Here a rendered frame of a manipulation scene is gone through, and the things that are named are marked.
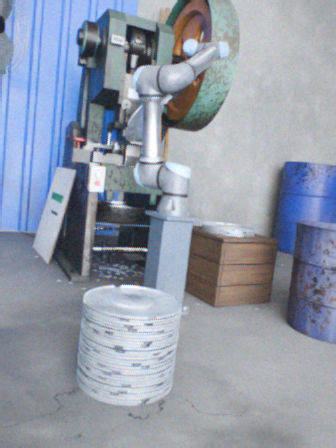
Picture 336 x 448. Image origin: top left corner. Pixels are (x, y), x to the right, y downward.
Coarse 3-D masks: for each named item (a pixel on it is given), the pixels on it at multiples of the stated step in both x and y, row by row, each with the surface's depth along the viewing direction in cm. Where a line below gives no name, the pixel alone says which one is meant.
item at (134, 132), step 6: (138, 108) 213; (162, 108) 231; (138, 114) 216; (132, 120) 216; (138, 120) 220; (132, 126) 220; (138, 126) 227; (126, 132) 220; (132, 132) 225; (138, 132) 230; (126, 138) 225; (132, 138) 230
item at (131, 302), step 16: (96, 288) 130; (112, 288) 133; (128, 288) 135; (144, 288) 137; (96, 304) 116; (112, 304) 118; (128, 304) 118; (144, 304) 119; (160, 304) 123; (176, 304) 125
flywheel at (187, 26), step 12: (204, 0) 243; (192, 12) 254; (204, 12) 238; (180, 24) 269; (192, 24) 259; (204, 24) 244; (180, 36) 274; (192, 36) 258; (204, 36) 244; (180, 48) 276; (204, 72) 234; (192, 84) 254; (180, 96) 269; (192, 96) 254; (168, 108) 276; (180, 108) 268; (180, 120) 262
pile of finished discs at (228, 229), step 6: (204, 222) 232; (210, 222) 238; (216, 222) 240; (222, 222) 241; (204, 228) 222; (210, 228) 217; (216, 228) 215; (222, 228) 219; (228, 228) 220; (234, 228) 221; (240, 228) 226; (246, 228) 232; (252, 228) 231; (222, 234) 213; (228, 234) 213; (234, 234) 213; (240, 234) 213; (246, 234) 215; (252, 234) 218
